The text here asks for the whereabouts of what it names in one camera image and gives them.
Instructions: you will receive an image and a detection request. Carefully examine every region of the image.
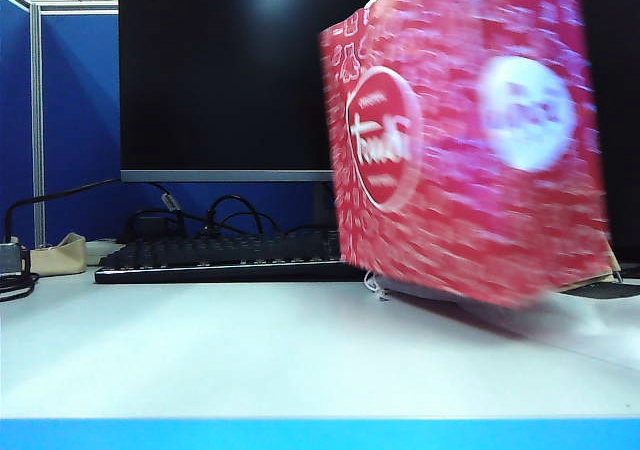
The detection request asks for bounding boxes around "grey metal box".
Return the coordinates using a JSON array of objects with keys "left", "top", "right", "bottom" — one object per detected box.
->
[{"left": 0, "top": 242, "right": 26, "bottom": 276}]

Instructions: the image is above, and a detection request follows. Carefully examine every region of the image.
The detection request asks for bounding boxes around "red printed paper bag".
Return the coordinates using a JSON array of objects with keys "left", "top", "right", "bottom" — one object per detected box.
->
[{"left": 318, "top": 0, "right": 612, "bottom": 311}]

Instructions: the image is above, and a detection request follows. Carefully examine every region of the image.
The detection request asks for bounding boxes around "beige canvas desk calendar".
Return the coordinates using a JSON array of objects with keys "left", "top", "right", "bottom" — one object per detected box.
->
[{"left": 559, "top": 242, "right": 624, "bottom": 292}]

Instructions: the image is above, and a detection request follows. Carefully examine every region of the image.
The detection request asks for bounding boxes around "beige cloth pouch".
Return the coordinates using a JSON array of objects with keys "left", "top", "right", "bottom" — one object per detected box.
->
[{"left": 29, "top": 232, "right": 89, "bottom": 276}]

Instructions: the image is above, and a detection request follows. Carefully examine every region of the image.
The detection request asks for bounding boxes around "black cable with ferrite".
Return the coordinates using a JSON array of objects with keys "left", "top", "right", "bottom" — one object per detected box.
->
[{"left": 149, "top": 182, "right": 181, "bottom": 216}]

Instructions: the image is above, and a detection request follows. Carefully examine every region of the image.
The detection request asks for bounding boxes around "blue office partition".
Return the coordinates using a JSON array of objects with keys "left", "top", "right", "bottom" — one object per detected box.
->
[{"left": 0, "top": 0, "right": 124, "bottom": 249}]

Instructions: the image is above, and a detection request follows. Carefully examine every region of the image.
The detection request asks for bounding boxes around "thick black cable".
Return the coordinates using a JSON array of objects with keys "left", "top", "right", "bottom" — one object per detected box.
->
[{"left": 4, "top": 178, "right": 124, "bottom": 244}]

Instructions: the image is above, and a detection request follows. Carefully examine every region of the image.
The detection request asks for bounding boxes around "black desk mat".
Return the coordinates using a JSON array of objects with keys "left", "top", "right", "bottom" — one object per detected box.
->
[{"left": 559, "top": 280, "right": 640, "bottom": 301}]

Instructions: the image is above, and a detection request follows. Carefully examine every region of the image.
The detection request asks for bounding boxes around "black power adapter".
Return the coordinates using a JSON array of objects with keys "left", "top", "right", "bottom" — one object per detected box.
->
[{"left": 130, "top": 208, "right": 179, "bottom": 241}]

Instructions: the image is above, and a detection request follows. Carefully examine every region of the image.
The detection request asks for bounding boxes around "black keyboard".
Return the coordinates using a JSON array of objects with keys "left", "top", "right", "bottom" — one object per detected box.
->
[{"left": 94, "top": 229, "right": 374, "bottom": 285}]

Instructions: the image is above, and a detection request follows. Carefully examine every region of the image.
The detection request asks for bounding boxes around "large black computer monitor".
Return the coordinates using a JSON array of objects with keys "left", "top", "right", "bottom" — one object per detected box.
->
[{"left": 118, "top": 0, "right": 391, "bottom": 184}]

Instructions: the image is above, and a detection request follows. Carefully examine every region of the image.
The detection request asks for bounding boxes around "white crumpled tissue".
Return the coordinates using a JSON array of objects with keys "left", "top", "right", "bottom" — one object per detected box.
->
[{"left": 363, "top": 269, "right": 640, "bottom": 371}]

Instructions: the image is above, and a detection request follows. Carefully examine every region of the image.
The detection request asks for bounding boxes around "black HSD monitor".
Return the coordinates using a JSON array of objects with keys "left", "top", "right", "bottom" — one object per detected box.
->
[{"left": 577, "top": 0, "right": 640, "bottom": 266}]

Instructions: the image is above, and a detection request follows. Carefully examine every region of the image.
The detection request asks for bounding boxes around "black looped cable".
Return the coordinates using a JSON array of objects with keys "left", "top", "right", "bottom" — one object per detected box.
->
[{"left": 197, "top": 193, "right": 321, "bottom": 239}]

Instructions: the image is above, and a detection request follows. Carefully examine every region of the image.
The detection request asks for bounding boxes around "black monitor stand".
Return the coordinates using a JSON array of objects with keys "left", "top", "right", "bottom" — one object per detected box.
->
[{"left": 312, "top": 182, "right": 339, "bottom": 232}]

